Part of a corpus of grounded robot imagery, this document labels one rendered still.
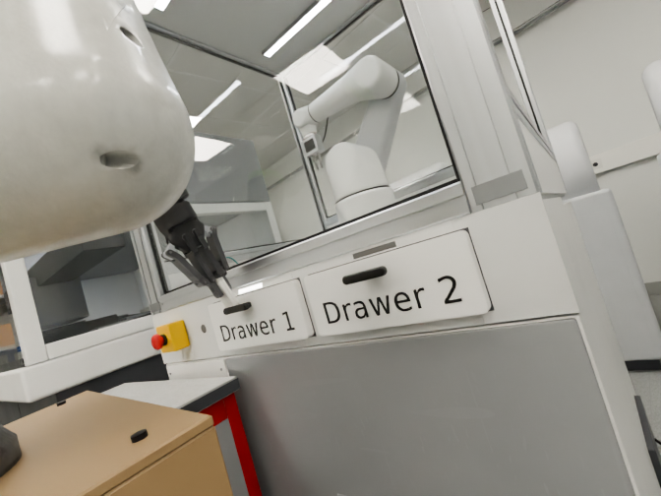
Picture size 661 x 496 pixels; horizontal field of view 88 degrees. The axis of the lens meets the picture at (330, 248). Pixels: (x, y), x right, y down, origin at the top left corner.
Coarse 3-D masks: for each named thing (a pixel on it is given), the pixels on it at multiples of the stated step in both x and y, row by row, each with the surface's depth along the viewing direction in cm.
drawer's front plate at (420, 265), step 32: (384, 256) 51; (416, 256) 48; (448, 256) 45; (320, 288) 59; (352, 288) 55; (384, 288) 51; (416, 288) 48; (448, 288) 46; (480, 288) 43; (320, 320) 60; (352, 320) 56; (384, 320) 52; (416, 320) 49
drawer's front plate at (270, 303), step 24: (264, 288) 67; (288, 288) 63; (216, 312) 78; (240, 312) 73; (264, 312) 68; (288, 312) 64; (216, 336) 79; (264, 336) 69; (288, 336) 65; (312, 336) 63
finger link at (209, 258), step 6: (198, 228) 68; (198, 234) 68; (198, 240) 68; (204, 240) 69; (204, 246) 68; (204, 252) 69; (210, 252) 70; (204, 258) 70; (210, 258) 70; (210, 264) 70; (216, 264) 70; (210, 270) 71; (216, 270) 70; (222, 270) 71; (222, 276) 70
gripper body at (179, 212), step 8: (176, 208) 64; (184, 208) 65; (192, 208) 67; (168, 216) 63; (176, 216) 64; (184, 216) 65; (192, 216) 66; (160, 224) 64; (168, 224) 64; (176, 224) 64; (184, 224) 67; (192, 224) 68; (200, 224) 70; (168, 232) 64; (176, 232) 65; (184, 232) 67; (192, 232) 68; (176, 240) 65; (184, 240) 66; (176, 248) 66; (184, 248) 66
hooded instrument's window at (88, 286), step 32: (32, 256) 111; (64, 256) 118; (96, 256) 125; (128, 256) 134; (0, 288) 107; (32, 288) 109; (64, 288) 115; (96, 288) 123; (128, 288) 130; (0, 320) 113; (64, 320) 113; (96, 320) 120; (128, 320) 128; (0, 352) 120
